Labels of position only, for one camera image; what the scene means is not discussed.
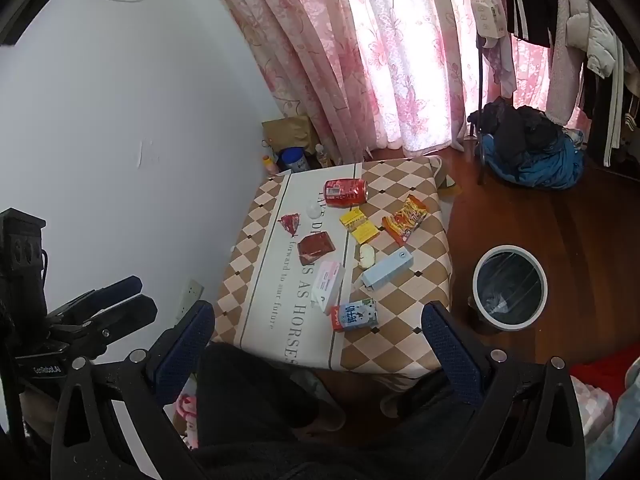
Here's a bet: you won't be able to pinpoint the pink fleece hanging garment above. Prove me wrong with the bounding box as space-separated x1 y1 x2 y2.
545 0 589 126

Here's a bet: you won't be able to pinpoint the white printed hanging garment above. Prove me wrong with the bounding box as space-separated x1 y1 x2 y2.
470 0 507 41

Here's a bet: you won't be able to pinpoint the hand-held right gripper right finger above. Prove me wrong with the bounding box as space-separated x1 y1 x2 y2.
421 301 587 480

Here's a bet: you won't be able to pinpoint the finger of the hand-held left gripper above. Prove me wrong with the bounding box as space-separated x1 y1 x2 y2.
49 294 159 356
46 275 144 322

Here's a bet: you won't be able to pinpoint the red cloth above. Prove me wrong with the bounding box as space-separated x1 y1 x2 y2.
570 357 640 402

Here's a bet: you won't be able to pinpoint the small milk carton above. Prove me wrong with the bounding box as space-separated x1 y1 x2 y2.
331 298 379 333

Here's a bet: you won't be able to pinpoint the wall socket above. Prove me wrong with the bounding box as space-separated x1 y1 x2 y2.
176 280 205 324

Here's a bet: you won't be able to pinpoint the white rimmed trash bin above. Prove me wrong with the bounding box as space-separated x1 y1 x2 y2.
467 245 549 336

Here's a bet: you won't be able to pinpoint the checkered tablecloth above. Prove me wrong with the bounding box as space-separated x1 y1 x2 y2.
210 156 455 376

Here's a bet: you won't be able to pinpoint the dark hanging clothes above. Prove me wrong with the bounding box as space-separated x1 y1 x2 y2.
580 45 640 182

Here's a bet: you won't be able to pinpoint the pink floral curtain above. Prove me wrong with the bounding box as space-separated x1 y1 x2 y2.
197 0 531 163

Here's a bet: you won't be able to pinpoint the pink checked cloth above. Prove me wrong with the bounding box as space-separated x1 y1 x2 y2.
570 375 614 446

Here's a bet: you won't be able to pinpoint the white puffer jacket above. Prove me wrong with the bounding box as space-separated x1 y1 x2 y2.
565 0 622 79

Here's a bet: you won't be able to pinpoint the light blue box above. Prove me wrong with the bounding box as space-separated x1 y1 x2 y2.
361 251 415 291

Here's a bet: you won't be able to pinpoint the grey slipper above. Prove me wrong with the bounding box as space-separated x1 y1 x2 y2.
299 374 347 429
380 389 417 419

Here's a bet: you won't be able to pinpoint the person's legs in black pants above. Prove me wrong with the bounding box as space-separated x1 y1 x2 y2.
192 342 501 480

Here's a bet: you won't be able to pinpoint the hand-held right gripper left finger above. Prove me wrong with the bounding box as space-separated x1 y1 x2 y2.
50 300 217 480

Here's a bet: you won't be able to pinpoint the brown paper bag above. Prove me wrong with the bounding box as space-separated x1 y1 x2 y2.
261 115 321 161

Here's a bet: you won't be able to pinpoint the blue canister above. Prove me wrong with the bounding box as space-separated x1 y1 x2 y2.
279 147 310 175

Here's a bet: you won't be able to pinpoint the red soda can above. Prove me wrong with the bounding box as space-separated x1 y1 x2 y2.
324 178 369 208

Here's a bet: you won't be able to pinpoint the dark red packet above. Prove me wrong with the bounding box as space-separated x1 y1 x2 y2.
297 231 336 266

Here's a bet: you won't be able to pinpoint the pile of black clothes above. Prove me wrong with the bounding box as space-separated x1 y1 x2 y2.
467 97 563 166

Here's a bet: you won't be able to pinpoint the light blue cloth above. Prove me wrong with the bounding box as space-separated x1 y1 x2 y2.
585 360 640 480

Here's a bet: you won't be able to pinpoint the pink white tissue pack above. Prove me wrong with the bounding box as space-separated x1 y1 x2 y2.
311 260 346 307

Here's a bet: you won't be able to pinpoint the black striped hanging garment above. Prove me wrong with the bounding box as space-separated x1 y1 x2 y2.
502 0 559 49

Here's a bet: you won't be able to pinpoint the pink plush toy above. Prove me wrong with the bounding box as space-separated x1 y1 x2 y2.
175 392 199 449

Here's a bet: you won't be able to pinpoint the lavender hanging garment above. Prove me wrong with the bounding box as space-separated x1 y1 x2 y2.
482 35 517 99

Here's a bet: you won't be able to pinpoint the orange snack packet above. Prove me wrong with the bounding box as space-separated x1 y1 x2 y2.
381 194 429 247

